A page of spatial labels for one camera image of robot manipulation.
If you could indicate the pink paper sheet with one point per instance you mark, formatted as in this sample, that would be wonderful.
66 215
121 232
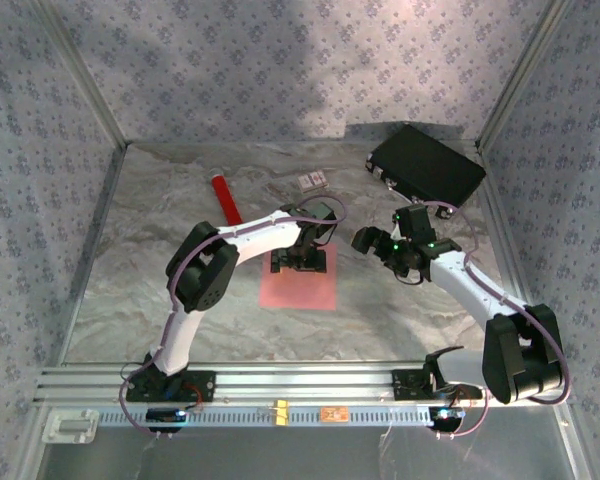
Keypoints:
300 292

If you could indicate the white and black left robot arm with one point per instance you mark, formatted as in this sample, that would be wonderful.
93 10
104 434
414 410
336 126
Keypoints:
200 280

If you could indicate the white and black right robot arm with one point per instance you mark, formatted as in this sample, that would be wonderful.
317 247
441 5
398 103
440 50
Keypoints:
520 360

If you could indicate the small playing card box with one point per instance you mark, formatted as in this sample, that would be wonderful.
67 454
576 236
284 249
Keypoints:
312 181

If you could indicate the black hard case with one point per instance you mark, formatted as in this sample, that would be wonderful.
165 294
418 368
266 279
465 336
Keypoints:
425 165

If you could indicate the red glitter tube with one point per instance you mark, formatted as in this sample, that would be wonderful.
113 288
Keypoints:
224 195

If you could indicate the yellow clip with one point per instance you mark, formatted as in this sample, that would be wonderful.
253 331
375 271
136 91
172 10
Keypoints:
282 412

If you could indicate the orange label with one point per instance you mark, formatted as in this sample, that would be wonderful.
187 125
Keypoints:
335 414

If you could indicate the aluminium table side rail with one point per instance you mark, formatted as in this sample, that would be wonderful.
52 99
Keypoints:
92 250
502 225

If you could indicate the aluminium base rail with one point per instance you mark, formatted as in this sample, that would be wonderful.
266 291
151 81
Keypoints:
305 382

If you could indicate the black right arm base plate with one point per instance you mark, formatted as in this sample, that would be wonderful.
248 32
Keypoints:
405 385

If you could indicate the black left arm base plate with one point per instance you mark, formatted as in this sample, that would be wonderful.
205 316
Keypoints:
205 385

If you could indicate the aluminium frame post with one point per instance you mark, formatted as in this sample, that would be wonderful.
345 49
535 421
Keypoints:
521 75
84 75

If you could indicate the white plastic bracket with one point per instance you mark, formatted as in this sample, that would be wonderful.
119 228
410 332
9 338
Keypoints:
70 426

